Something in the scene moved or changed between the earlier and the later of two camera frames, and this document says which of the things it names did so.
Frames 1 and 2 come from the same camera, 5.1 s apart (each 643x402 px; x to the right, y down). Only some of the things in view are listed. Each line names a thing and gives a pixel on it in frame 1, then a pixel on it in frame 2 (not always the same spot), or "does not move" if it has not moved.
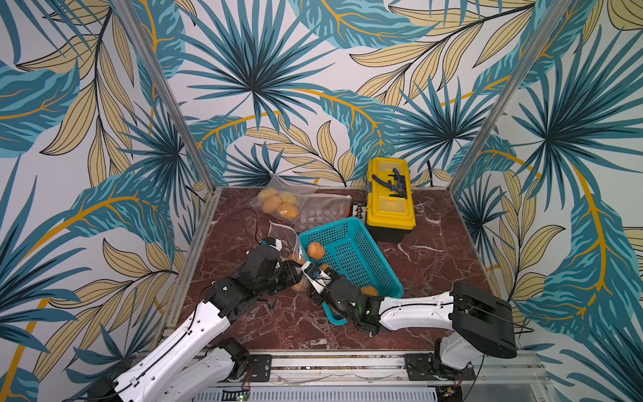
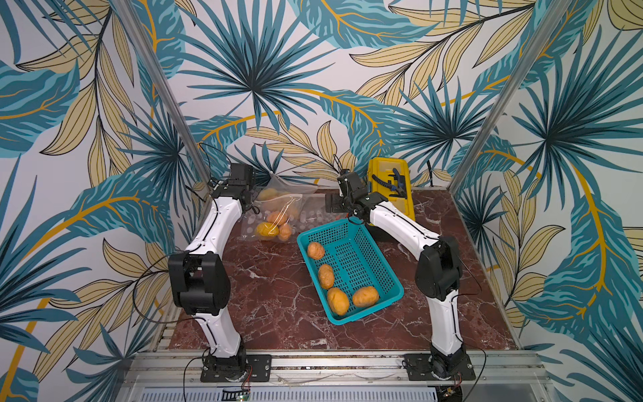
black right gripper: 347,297 → 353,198
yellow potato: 267,193 does not move
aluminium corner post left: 166,92 does not move
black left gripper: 292,276 → 251,189
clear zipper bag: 280,197 does not move
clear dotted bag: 315,209 does not move
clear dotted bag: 290,250 → 281,218
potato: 316,250 does not move
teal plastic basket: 351,253 does not move
